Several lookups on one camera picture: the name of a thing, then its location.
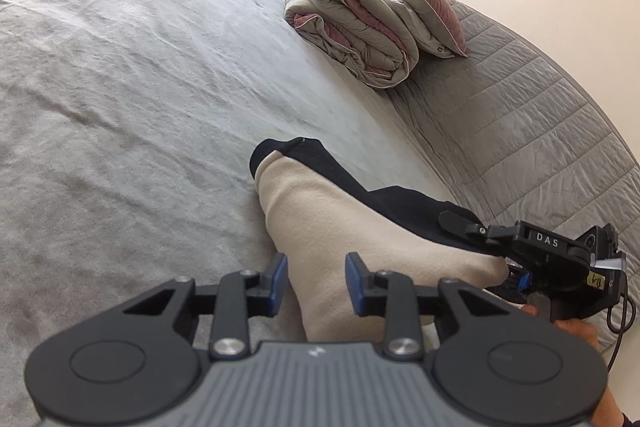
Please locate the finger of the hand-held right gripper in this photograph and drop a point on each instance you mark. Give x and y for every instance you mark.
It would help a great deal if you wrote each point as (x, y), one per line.
(522, 279)
(465, 224)

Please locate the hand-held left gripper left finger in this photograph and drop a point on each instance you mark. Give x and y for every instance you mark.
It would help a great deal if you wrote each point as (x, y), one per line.
(280, 284)

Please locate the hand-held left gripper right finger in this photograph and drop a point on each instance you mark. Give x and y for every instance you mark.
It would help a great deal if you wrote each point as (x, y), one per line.
(355, 284)

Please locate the black fleece-lined pants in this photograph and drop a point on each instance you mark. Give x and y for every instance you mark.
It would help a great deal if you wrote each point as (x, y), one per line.
(325, 217)

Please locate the person's right forearm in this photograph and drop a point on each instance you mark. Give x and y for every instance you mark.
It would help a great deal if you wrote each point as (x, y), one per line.
(622, 382)

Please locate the person's right hand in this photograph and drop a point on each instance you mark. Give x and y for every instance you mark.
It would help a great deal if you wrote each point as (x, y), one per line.
(575, 332)

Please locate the grey quilted headboard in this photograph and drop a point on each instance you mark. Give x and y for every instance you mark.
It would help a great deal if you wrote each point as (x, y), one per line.
(525, 132)

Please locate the folded grey maroon quilt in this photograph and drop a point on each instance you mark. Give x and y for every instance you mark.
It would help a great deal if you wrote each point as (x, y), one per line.
(360, 22)

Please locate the grey bed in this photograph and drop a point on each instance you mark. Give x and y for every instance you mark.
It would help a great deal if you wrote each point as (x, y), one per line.
(125, 82)

